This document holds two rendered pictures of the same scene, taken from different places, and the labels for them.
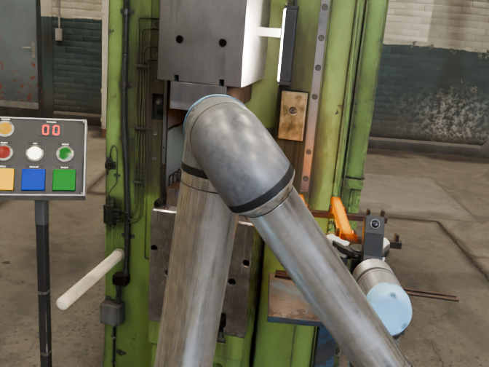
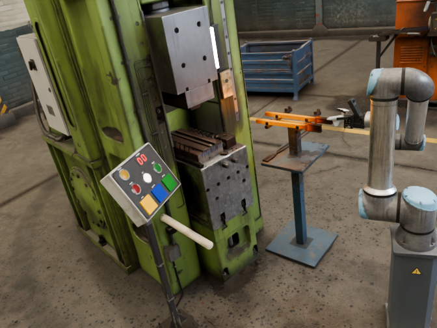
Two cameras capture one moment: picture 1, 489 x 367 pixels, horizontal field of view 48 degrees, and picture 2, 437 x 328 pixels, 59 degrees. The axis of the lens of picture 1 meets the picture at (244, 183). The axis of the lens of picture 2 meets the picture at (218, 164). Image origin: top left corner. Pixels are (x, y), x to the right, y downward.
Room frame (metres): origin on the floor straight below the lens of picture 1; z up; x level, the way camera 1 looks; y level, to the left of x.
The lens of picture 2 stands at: (0.47, 1.77, 1.96)
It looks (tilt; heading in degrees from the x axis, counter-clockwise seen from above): 27 degrees down; 311
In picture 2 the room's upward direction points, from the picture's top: 10 degrees counter-clockwise
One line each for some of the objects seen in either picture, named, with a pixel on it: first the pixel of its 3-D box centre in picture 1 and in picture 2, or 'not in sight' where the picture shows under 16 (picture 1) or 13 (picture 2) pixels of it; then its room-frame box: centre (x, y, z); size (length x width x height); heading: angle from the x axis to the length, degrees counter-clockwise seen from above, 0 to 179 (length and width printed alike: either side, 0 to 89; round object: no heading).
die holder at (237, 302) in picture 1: (218, 246); (201, 176); (2.08, 0.09, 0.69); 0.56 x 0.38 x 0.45; 169
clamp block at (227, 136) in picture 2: not in sight; (225, 140); (1.90, 0.00, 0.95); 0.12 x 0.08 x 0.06; 169
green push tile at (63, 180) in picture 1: (64, 180); (168, 182); (1.81, 0.62, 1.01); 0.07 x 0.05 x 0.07; 104
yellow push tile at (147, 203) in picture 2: (1, 179); (148, 204); (1.76, 0.82, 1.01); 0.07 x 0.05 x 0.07; 104
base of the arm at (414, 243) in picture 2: not in sight; (416, 231); (0.74, 0.07, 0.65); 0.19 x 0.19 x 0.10
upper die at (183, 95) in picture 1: (214, 91); (177, 90); (2.08, 0.14, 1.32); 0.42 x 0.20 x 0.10; 169
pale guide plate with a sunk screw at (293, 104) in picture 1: (292, 116); (225, 84); (1.94, -0.15, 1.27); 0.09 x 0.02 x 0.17; 79
